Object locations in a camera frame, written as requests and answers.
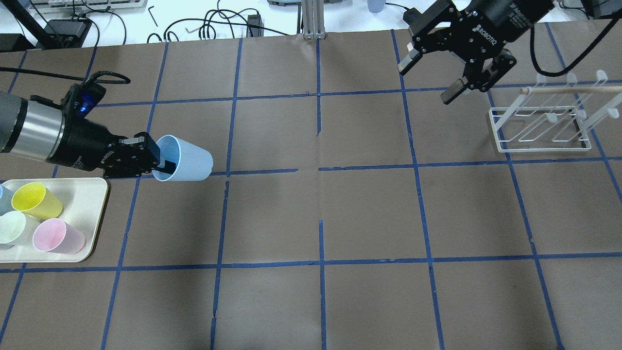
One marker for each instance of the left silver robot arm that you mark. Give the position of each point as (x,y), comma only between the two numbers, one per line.
(40,130)

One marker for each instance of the light blue plastic cup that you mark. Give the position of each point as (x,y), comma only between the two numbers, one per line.
(193,163)

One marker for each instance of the blue cup on desk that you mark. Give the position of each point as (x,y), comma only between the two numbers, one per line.
(376,6)

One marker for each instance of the black allen key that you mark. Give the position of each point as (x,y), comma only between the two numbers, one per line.
(151,14)

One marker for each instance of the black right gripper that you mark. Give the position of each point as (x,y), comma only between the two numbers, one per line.
(505,22)

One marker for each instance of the pink plastic cup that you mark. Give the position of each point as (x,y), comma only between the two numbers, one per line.
(56,236)

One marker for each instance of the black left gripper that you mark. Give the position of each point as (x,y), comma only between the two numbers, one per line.
(81,144)

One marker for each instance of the blue plastic cup on tray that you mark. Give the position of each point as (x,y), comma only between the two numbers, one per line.
(6,196)

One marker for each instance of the aluminium frame post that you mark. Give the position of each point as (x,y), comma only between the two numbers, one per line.
(312,14)

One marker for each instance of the cream plastic tray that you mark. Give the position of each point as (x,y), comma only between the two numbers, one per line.
(84,201)

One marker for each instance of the white wire cup rack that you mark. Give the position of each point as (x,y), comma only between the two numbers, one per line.
(554,117)

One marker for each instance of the pale green plastic cup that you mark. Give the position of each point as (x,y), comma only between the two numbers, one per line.
(17,228)

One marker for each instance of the yellow plastic cup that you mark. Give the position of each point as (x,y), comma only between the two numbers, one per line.
(38,201)

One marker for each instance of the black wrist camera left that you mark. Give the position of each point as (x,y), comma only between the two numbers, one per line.
(81,99)

